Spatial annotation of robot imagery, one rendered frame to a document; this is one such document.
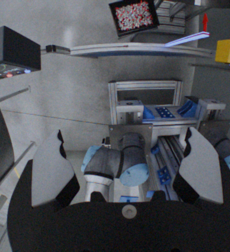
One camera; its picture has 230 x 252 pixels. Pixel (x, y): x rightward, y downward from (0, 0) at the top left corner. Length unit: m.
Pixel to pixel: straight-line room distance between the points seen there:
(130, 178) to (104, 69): 1.33
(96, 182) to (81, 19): 1.62
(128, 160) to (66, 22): 1.63
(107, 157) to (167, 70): 1.41
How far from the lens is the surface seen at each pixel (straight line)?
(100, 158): 0.44
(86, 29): 1.64
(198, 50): 0.82
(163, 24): 1.64
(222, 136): 0.76
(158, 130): 0.74
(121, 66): 1.54
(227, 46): 0.68
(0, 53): 0.44
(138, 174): 0.45
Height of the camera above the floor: 1.54
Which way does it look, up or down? 61 degrees down
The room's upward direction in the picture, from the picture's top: 176 degrees counter-clockwise
